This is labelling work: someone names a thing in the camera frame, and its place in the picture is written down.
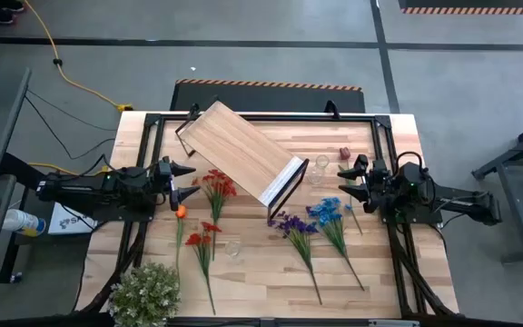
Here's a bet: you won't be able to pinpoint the black floor mat striped edge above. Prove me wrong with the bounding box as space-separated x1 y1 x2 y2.
399 0 523 15
169 78 366 114

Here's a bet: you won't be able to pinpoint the blue flower bunch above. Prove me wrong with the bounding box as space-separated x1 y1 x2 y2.
305 196 366 292

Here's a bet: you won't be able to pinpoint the small red flower bunch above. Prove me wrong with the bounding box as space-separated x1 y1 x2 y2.
184 221 223 316

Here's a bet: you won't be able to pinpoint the purple flower bunch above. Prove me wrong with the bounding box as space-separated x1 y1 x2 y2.
267 211 324 306

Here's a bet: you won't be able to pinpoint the white printed box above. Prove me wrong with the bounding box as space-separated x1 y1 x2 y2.
47 202 100 236

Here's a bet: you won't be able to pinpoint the large red flower bunch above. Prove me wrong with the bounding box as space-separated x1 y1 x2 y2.
192 169 239 263

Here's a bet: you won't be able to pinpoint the black metal table frame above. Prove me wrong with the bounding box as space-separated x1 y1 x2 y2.
74 99 461 327

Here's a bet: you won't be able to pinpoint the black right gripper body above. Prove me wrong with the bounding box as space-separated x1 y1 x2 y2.
354 154 392 214

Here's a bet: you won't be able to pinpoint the wooden shelf black metal frame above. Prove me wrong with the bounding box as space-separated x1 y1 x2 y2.
174 100 311 223

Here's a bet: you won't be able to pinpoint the person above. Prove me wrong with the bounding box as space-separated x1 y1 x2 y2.
0 0 25 25

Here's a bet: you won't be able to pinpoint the white plastic bottle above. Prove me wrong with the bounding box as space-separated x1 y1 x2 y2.
2 208 47 238

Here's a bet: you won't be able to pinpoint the clear glass vase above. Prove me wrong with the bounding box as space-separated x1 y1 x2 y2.
224 239 244 265
307 154 331 186

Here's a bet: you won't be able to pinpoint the orange tulip green stem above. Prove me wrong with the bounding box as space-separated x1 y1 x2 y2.
173 204 189 278

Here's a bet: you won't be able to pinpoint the potted plant white blossoms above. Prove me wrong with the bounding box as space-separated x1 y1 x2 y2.
106 261 183 327

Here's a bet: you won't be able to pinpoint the dark red rose stem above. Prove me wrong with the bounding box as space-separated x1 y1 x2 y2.
338 146 364 236

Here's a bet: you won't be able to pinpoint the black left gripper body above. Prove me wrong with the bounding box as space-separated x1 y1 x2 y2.
151 155 175 213

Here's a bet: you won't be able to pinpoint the yellow power cable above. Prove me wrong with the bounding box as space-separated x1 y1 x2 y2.
23 0 134 114
27 161 111 177

